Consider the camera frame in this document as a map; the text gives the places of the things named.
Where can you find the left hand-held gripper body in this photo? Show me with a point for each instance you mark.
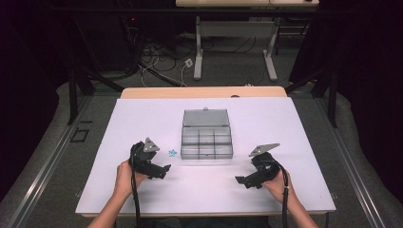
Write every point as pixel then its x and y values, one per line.
pixel 142 158

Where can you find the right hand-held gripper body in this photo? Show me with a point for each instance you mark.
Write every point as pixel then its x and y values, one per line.
pixel 266 167

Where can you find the small blue star object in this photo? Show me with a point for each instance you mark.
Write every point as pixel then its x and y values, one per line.
pixel 172 153

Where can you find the clear plastic compartment box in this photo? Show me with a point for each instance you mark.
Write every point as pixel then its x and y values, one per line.
pixel 206 142

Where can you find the person's right hand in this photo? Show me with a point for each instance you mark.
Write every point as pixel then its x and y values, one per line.
pixel 278 190

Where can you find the person's left hand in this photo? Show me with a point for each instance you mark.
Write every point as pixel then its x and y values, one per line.
pixel 124 180

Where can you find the white board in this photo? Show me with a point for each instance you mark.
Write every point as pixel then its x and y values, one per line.
pixel 190 190

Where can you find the person's dark clothing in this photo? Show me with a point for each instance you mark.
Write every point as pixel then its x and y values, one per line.
pixel 202 222

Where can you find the wooden table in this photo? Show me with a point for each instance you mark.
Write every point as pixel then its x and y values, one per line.
pixel 202 92

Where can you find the black metal stand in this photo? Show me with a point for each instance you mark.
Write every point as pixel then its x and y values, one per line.
pixel 332 95
pixel 73 95

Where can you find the white power plug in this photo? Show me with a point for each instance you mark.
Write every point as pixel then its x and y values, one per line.
pixel 188 62

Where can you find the light desk with white legs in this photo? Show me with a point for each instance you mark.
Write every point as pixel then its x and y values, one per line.
pixel 198 57

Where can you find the dark equipment with red light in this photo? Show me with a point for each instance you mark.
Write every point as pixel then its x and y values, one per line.
pixel 107 41

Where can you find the dark curtain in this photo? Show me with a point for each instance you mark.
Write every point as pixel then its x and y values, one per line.
pixel 22 95
pixel 374 95

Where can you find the metal floor rail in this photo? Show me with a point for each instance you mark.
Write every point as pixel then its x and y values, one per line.
pixel 47 158
pixel 351 164

